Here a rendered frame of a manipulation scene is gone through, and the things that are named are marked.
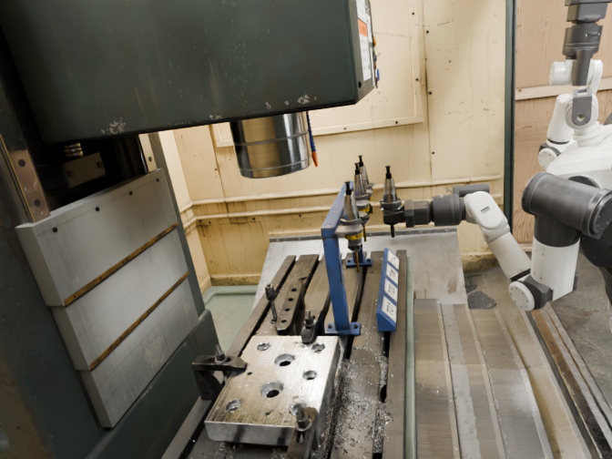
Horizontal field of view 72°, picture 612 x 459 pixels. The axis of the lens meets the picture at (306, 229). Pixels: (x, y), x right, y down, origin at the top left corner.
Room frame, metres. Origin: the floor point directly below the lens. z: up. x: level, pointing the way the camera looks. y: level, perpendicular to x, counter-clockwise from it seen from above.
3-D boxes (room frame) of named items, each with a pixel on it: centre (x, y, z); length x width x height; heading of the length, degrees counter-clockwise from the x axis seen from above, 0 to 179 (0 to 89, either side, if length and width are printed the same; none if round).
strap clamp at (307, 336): (0.94, 0.03, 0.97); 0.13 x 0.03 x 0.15; 164
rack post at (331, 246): (1.05, -0.06, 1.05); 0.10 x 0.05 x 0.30; 74
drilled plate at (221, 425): (0.79, 0.11, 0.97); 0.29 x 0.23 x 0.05; 164
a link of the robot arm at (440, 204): (1.14, -0.35, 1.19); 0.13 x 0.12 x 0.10; 164
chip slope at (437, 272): (1.52, -0.14, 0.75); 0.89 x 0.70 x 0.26; 74
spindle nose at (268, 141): (0.90, 0.04, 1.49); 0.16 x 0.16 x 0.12
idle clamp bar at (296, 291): (1.13, 0.09, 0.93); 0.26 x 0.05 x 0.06; 169
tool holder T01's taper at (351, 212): (1.09, -0.13, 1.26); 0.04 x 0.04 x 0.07
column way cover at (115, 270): (1.02, 0.47, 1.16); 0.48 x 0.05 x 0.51; 164
